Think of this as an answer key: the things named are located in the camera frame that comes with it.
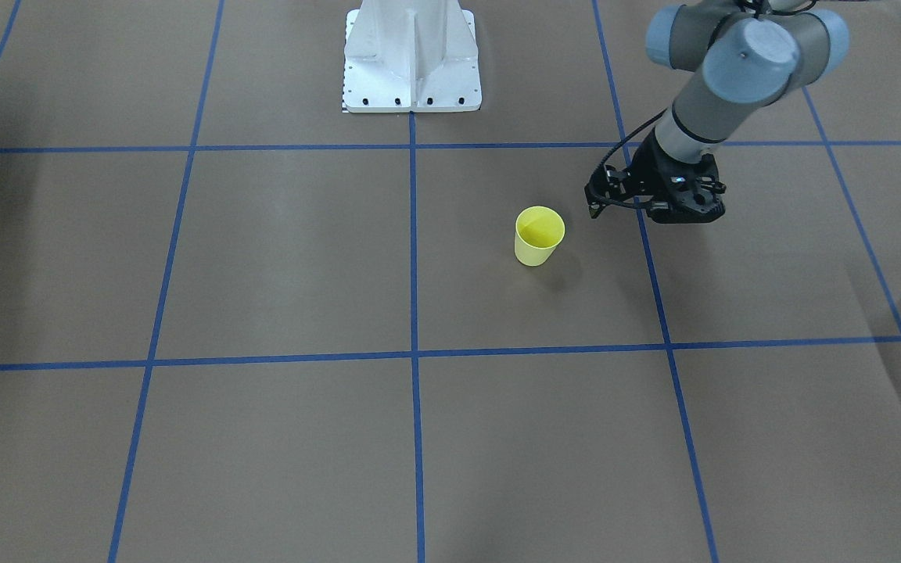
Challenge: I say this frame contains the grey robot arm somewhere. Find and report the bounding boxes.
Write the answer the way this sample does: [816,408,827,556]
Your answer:
[585,1,851,224]

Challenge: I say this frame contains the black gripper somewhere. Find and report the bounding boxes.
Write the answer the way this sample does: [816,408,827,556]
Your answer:
[585,139,727,224]

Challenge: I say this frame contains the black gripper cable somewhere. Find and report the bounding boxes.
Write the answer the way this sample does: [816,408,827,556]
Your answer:
[596,109,667,177]

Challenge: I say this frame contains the yellow plastic cup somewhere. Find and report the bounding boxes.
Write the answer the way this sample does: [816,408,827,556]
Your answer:
[514,206,565,267]

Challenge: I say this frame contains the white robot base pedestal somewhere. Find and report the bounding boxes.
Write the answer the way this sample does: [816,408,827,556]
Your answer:
[341,1,483,113]

